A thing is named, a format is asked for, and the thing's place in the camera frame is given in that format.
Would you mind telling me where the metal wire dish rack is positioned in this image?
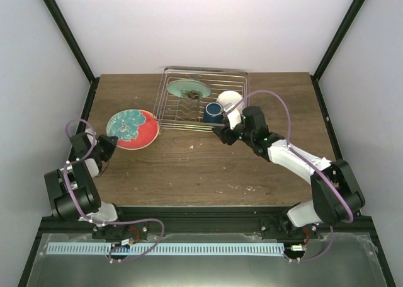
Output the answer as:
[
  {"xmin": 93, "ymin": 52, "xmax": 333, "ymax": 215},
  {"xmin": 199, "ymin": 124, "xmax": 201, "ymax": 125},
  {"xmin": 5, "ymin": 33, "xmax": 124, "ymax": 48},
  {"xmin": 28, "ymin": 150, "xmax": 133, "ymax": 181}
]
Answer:
[{"xmin": 153, "ymin": 66, "xmax": 249, "ymax": 132}]

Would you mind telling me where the red teal floral plate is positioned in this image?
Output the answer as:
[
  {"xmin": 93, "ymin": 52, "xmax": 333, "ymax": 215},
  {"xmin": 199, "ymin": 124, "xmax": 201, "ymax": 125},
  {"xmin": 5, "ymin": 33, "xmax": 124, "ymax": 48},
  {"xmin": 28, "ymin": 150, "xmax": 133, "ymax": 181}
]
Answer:
[{"xmin": 106, "ymin": 109, "xmax": 160, "ymax": 150}]

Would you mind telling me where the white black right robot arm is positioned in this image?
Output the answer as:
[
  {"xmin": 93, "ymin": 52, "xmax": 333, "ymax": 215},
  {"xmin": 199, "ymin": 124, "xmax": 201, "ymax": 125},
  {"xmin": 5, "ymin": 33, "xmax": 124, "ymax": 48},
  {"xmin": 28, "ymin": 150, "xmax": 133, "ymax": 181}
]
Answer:
[{"xmin": 213, "ymin": 104, "xmax": 365, "ymax": 239}]

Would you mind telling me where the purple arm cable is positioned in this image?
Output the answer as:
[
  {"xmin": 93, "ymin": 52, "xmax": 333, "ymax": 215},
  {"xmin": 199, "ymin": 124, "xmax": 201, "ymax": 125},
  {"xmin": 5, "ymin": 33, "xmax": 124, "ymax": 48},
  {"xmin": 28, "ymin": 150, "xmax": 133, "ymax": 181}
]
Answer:
[
  {"xmin": 62, "ymin": 118, "xmax": 166, "ymax": 264},
  {"xmin": 225, "ymin": 90, "xmax": 355, "ymax": 262}
]

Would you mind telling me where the left black frame post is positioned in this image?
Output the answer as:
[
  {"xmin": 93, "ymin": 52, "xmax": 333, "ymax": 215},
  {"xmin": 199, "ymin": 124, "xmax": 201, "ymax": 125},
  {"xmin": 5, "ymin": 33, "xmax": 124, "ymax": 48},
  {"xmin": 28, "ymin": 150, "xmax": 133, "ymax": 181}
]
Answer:
[{"xmin": 42, "ymin": 0, "xmax": 96, "ymax": 84}]

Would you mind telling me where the light blue slotted cable duct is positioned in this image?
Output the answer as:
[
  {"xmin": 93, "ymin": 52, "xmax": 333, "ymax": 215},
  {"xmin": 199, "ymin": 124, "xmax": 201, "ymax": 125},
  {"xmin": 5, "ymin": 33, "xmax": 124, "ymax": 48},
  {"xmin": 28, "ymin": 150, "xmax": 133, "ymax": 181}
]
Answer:
[{"xmin": 45, "ymin": 242, "xmax": 285, "ymax": 257}]

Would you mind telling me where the black aluminium frame rail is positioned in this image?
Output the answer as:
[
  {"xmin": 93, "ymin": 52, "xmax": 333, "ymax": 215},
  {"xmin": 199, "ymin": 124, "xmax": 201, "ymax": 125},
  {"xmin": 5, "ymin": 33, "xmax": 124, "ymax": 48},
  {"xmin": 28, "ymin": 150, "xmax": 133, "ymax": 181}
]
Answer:
[{"xmin": 37, "ymin": 206, "xmax": 376, "ymax": 235}]

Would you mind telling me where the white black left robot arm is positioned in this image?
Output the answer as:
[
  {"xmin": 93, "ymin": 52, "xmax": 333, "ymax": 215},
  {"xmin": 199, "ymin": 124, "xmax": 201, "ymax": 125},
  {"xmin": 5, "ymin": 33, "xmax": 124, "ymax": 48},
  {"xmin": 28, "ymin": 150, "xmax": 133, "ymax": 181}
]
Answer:
[{"xmin": 44, "ymin": 130, "xmax": 129, "ymax": 239}]

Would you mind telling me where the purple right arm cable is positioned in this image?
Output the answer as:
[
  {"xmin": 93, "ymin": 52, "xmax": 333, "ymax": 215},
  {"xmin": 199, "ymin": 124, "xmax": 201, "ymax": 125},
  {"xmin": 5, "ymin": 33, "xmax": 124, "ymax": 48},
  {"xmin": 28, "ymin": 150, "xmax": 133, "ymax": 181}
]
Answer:
[{"xmin": 225, "ymin": 90, "xmax": 355, "ymax": 262}]

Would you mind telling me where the right black frame post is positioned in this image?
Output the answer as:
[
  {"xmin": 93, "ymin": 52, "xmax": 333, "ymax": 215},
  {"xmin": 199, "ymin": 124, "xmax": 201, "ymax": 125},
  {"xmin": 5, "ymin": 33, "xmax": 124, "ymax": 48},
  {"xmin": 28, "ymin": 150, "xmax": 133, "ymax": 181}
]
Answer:
[{"xmin": 313, "ymin": 0, "xmax": 375, "ymax": 79}]

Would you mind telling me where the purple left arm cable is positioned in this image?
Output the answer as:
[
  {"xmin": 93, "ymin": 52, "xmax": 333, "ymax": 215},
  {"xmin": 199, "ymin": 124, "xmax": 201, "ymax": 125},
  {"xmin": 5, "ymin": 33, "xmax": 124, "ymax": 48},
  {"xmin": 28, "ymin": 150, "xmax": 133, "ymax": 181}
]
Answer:
[{"xmin": 62, "ymin": 118, "xmax": 166, "ymax": 264}]

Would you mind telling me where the dark blue mug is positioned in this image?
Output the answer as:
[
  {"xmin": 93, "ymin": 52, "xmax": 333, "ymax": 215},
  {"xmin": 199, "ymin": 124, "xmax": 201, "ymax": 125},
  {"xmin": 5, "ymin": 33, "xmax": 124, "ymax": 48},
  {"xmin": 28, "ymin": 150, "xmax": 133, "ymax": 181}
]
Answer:
[{"xmin": 203, "ymin": 102, "xmax": 223, "ymax": 123}]

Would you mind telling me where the light green round plate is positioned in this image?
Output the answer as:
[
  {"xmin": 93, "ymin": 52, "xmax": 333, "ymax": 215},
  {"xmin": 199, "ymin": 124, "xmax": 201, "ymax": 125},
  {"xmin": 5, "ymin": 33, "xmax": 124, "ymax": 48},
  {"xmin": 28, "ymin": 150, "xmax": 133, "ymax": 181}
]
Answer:
[{"xmin": 166, "ymin": 79, "xmax": 211, "ymax": 98}]

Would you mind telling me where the black frame post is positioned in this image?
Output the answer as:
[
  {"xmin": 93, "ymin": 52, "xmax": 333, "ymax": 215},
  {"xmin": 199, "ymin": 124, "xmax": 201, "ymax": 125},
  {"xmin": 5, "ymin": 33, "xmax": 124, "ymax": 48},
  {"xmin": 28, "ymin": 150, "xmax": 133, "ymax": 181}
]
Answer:
[
  {"xmin": 313, "ymin": 0, "xmax": 375, "ymax": 79},
  {"xmin": 42, "ymin": 0, "xmax": 96, "ymax": 84}
]

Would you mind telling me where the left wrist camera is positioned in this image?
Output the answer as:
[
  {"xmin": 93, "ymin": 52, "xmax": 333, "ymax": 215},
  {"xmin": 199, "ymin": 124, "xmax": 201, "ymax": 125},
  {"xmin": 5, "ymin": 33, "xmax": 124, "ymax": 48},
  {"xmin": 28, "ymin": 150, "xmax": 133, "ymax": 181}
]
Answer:
[{"xmin": 84, "ymin": 128, "xmax": 97, "ymax": 145}]

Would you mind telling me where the white scalloped bowl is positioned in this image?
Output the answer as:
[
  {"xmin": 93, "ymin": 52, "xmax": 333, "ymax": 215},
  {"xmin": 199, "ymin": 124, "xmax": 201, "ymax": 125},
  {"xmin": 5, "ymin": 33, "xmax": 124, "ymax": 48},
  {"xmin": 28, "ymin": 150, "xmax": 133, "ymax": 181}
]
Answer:
[{"xmin": 216, "ymin": 91, "xmax": 243, "ymax": 109}]

